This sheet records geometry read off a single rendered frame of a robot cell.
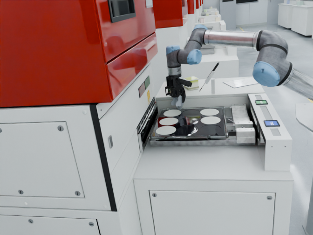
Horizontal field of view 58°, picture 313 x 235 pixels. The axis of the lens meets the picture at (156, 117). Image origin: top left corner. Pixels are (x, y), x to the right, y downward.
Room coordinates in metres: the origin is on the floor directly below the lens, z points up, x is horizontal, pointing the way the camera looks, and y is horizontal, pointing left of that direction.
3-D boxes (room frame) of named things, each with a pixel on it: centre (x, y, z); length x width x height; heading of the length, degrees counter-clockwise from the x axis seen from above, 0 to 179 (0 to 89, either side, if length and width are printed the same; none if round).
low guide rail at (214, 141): (1.20, -0.20, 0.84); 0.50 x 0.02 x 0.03; 78
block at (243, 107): (1.46, -0.47, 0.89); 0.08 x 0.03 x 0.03; 78
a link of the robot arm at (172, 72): (1.49, -0.13, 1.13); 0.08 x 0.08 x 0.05
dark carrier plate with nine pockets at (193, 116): (1.33, -0.17, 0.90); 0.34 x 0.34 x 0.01; 78
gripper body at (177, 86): (1.49, -0.12, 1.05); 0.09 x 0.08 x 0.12; 130
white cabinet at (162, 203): (1.39, -0.29, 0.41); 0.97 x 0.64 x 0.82; 168
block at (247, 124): (1.22, -0.41, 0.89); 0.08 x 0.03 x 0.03; 78
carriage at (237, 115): (1.29, -0.43, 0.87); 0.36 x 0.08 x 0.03; 168
